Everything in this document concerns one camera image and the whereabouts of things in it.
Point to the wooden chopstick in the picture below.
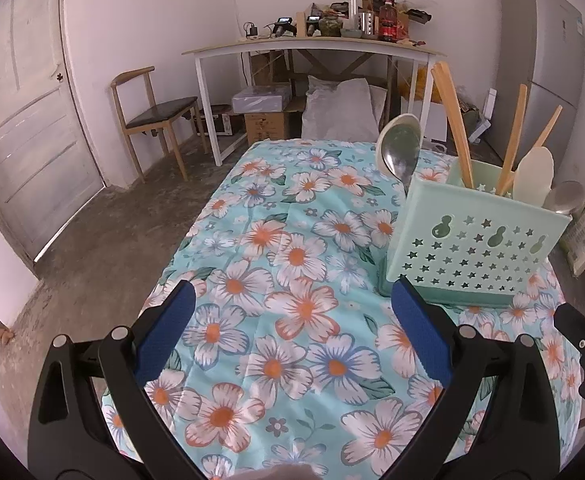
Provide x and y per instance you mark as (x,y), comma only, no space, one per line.
(460,124)
(514,139)
(452,120)
(539,143)

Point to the white box under desk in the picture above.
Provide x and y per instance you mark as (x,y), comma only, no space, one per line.
(272,98)

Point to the steel spoon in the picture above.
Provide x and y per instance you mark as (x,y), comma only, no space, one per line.
(400,151)

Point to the white door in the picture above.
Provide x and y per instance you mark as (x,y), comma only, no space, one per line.
(47,171)

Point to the wooden chair dark seat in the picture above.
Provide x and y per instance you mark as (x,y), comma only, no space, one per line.
(157,120)

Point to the brown cardboard box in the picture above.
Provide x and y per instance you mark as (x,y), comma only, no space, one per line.
(266,126)

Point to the red oil bottle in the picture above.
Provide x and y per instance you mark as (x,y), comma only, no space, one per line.
(388,22)

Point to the steel utensil holder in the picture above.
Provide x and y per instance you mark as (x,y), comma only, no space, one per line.
(366,23)

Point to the grey refrigerator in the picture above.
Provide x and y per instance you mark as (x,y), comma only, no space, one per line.
(543,47)

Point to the white long desk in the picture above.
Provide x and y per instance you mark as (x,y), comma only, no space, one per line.
(308,47)

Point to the yellow plastic bag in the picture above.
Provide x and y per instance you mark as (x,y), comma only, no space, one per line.
(420,85)

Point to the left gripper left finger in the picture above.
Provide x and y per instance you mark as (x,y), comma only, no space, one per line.
(68,436)

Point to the mint green utensil caddy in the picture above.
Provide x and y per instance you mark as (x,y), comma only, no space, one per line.
(469,247)

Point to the floral blue tablecloth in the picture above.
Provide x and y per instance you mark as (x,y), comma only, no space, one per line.
(293,355)

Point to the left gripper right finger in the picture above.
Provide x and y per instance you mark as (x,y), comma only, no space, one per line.
(518,437)

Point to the grey white sack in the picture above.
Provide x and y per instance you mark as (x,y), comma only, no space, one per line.
(348,110)

